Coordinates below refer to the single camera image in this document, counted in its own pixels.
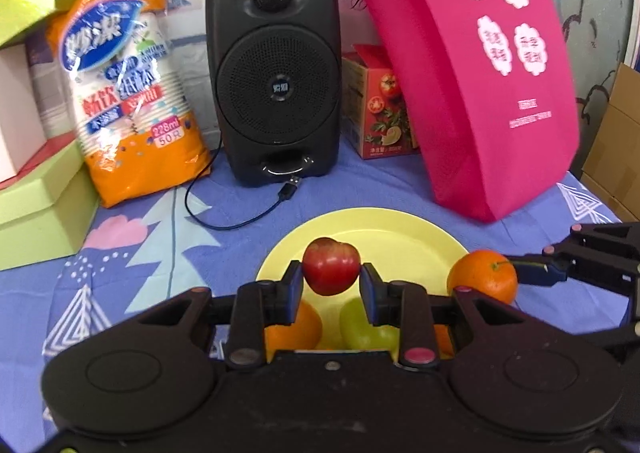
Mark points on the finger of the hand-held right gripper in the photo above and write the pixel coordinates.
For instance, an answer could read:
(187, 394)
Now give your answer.
(634, 318)
(542, 273)

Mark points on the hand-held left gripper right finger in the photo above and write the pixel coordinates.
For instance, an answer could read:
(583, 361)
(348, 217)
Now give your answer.
(370, 294)

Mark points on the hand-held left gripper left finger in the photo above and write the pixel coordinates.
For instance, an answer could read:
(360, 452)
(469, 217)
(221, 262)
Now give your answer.
(295, 290)

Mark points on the large green apple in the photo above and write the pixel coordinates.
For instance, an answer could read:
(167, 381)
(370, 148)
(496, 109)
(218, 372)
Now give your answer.
(357, 328)

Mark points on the orange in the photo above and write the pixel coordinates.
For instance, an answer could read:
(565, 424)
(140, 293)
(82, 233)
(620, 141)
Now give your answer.
(305, 328)
(480, 278)

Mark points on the red apple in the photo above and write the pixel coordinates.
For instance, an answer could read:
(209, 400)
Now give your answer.
(330, 265)

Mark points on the yellow plastic plate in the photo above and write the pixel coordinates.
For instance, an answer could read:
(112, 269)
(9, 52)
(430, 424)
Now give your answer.
(380, 238)

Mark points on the brown cardboard carton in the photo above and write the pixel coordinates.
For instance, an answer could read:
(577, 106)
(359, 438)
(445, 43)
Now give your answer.
(617, 153)

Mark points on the blue printed tablecloth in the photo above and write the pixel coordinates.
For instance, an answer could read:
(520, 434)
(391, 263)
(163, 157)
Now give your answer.
(150, 253)

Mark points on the pink tote bag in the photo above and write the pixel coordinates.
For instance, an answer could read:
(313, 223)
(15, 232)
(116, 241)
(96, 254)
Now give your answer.
(480, 123)

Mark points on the red juice carton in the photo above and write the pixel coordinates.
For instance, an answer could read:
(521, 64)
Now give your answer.
(380, 103)

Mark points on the black speaker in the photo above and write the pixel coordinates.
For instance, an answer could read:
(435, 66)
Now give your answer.
(275, 83)

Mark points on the orange paper cup pack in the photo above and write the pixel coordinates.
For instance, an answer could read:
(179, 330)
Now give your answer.
(130, 133)

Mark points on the light green flat box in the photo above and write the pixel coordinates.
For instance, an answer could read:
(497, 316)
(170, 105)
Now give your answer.
(45, 218)

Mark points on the pale lilac box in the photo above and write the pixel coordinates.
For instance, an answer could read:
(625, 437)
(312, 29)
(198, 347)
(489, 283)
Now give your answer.
(52, 88)

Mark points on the white cup box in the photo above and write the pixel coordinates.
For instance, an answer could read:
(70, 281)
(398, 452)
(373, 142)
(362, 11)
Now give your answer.
(17, 123)

